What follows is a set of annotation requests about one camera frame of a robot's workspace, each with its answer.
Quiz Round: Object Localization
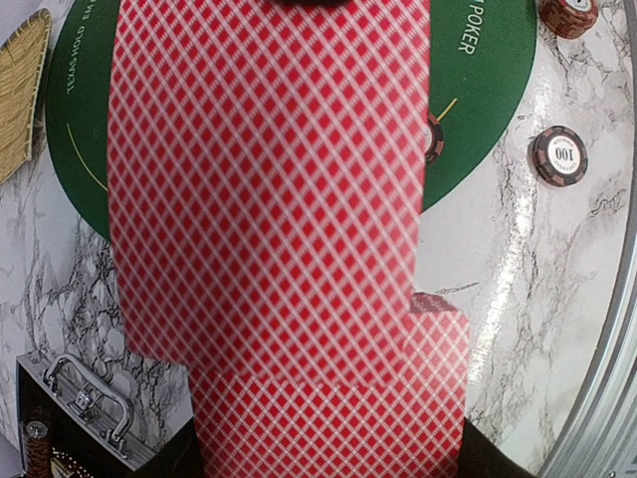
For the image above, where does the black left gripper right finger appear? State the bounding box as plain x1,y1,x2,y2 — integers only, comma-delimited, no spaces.
457,418,533,478

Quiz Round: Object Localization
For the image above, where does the aluminium poker case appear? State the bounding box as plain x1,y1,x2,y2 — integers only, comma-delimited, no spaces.
16,354,180,477

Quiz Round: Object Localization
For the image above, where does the red backed card deck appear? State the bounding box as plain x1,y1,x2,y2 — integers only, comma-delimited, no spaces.
189,293,470,477

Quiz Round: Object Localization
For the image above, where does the red black chip row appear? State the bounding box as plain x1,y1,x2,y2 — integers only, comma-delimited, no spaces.
20,407,53,478

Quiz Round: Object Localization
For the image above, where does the red poker chip stack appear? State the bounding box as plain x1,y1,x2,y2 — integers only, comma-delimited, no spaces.
538,0,599,40

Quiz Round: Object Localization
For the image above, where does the green round poker mat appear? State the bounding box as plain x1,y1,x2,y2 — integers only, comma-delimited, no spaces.
44,1,536,238

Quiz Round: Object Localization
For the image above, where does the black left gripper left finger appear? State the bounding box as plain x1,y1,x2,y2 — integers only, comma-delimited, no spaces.
133,418,205,478

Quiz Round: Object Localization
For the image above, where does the woven bamboo tray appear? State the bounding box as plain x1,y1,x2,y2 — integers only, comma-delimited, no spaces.
0,9,52,181

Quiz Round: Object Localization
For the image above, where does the black poker chip stack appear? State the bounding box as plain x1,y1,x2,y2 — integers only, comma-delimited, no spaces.
530,125,588,187

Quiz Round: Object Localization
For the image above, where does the red backed playing card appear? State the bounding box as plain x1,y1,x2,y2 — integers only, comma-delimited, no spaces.
107,1,430,384

